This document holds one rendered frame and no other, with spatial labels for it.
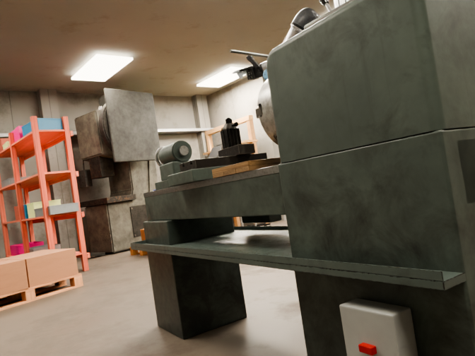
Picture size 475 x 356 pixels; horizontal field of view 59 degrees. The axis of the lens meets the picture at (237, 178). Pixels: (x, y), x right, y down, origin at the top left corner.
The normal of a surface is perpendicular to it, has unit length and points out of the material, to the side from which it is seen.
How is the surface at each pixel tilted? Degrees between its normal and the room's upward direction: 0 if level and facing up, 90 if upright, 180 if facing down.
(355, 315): 90
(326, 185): 90
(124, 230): 90
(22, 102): 90
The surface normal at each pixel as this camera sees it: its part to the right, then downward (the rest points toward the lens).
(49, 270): 0.78, -0.14
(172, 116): 0.63, -0.11
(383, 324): -0.84, 0.11
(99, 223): -0.61, 0.07
